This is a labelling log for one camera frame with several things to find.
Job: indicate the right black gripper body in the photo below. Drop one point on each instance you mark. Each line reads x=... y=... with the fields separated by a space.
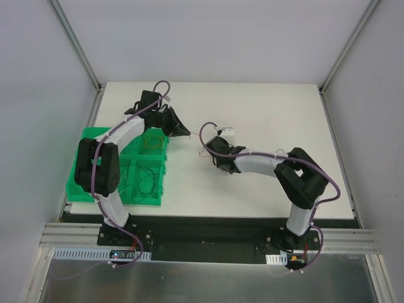
x=216 y=151

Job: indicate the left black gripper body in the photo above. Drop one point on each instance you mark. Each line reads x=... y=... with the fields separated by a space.
x=172 y=123

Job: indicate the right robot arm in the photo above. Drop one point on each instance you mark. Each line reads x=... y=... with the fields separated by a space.
x=302 y=184

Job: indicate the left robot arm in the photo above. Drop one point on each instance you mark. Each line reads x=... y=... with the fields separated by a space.
x=97 y=168

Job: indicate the green compartment tray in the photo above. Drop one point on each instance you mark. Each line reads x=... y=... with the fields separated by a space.
x=142 y=169

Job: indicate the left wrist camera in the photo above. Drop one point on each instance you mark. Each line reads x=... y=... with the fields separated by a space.
x=226 y=132

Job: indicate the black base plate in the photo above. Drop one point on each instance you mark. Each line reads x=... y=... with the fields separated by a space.
x=208 y=239

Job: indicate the right white cable duct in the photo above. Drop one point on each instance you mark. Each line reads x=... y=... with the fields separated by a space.
x=276 y=259

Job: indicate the white cable duct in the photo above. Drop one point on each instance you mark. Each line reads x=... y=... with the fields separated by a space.
x=83 y=254
x=276 y=259

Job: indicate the right aluminium frame post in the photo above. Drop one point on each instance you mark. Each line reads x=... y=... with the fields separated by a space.
x=364 y=19

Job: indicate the aluminium frame post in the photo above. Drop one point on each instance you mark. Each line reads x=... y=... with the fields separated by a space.
x=68 y=30
x=364 y=19

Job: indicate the left aluminium frame post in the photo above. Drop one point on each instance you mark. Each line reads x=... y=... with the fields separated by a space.
x=68 y=30

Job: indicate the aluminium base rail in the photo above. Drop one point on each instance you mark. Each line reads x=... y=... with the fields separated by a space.
x=70 y=235

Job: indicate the left white cable duct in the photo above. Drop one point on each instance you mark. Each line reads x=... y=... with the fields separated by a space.
x=83 y=254

